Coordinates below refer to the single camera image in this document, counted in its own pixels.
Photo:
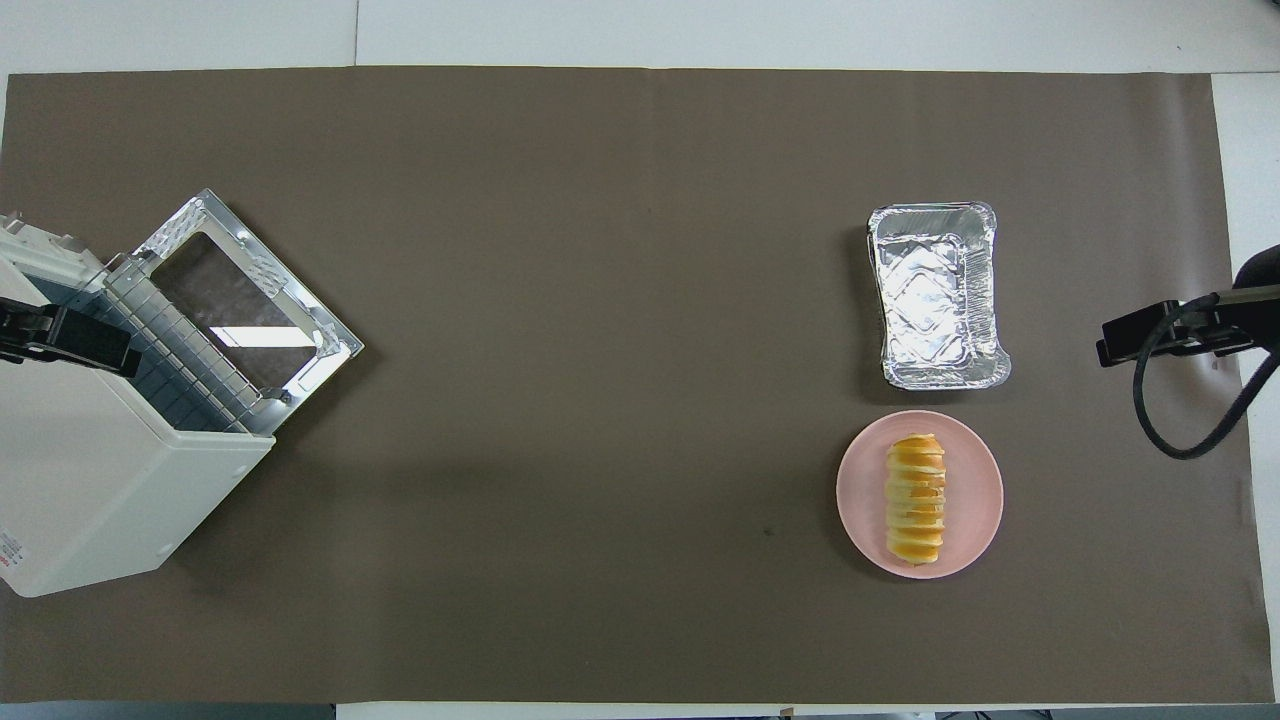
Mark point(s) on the sliced yellow bread loaf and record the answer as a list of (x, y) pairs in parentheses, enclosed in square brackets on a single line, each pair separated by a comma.
[(915, 500)]

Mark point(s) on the aluminium foil tray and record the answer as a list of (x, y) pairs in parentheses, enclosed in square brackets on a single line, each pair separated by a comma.
[(935, 300)]

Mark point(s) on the brown table mat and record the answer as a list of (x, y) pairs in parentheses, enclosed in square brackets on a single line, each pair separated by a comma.
[(600, 400)]

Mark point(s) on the glass oven door metal frame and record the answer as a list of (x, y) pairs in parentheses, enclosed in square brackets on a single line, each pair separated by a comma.
[(250, 300)]

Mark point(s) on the cream white toaster oven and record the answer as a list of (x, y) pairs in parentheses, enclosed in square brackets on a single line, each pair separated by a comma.
[(90, 500)]

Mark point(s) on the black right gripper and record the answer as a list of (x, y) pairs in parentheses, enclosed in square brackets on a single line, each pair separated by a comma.
[(1140, 330)]

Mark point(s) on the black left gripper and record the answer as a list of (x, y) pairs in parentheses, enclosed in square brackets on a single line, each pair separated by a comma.
[(90, 342)]

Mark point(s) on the pink round plate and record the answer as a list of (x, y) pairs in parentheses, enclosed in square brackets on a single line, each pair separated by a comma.
[(972, 520)]

